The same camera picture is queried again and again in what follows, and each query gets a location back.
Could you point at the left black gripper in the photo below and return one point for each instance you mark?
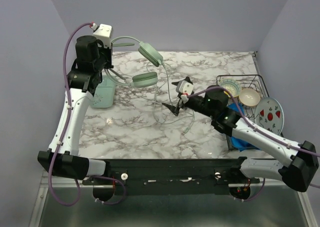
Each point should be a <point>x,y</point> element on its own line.
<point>109,52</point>

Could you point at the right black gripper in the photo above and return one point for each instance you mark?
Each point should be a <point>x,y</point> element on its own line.
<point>180,103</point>

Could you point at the mint green wired headphones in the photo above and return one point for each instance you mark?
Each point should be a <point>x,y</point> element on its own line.
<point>143,80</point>

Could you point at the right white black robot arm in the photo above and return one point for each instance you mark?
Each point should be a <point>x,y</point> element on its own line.
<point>294,163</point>

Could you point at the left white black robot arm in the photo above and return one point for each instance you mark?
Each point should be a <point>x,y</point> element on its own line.
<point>93,54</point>

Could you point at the mint green rectangular tray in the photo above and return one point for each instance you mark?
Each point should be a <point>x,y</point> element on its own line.
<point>104,94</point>

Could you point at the patterned yellow centre bowl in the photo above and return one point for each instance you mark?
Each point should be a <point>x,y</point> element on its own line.
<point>231,85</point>

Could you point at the cream plain bowl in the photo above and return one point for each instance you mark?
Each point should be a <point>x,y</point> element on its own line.
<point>249,97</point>

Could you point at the blue cloth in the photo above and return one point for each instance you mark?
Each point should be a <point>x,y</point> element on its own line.
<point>235,143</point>

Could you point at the blue plate with red fruit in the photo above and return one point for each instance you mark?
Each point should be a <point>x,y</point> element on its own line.
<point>269,115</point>

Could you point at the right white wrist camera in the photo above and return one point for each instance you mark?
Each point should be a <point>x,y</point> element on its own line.
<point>185,87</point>

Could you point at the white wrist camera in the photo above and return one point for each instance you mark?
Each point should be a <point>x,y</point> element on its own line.
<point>103,32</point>
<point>185,87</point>

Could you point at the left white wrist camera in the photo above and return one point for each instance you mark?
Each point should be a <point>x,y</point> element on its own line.
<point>103,32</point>

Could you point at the black wire dish rack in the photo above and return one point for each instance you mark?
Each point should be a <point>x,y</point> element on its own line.
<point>251,81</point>

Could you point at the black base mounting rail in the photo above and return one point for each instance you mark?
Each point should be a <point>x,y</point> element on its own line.
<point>173,176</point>

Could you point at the aluminium extrusion frame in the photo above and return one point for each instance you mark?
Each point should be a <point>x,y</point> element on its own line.
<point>43,191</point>

